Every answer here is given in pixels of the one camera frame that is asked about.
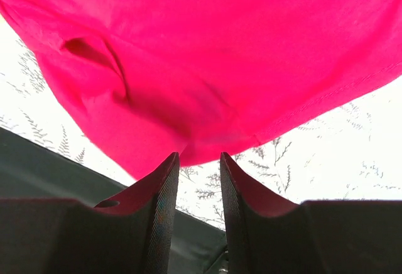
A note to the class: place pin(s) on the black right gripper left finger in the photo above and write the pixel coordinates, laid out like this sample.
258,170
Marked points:
129,232

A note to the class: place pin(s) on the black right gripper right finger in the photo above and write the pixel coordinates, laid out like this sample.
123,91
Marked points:
267,233

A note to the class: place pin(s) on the magenta t shirt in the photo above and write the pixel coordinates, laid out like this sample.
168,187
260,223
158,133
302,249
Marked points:
146,78

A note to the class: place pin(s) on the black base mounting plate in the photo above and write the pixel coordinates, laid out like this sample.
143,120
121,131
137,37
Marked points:
29,170

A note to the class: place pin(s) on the floral patterned table mat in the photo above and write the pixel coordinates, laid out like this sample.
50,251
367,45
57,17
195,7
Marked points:
350,153

